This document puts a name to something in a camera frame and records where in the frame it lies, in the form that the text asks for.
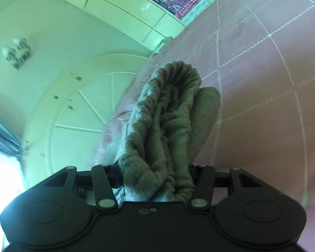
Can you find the ceiling light fixture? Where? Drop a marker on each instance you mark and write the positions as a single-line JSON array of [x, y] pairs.
[[17, 52]]

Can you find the pink checked bedsheet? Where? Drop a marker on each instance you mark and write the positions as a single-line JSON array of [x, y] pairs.
[[265, 89]]

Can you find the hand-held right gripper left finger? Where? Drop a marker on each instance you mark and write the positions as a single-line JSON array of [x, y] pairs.
[[102, 183]]

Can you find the blue grey curtain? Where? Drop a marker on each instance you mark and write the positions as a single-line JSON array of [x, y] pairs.
[[2, 139]]

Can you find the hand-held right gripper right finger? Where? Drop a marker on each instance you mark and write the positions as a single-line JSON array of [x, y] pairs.
[[203, 183]]

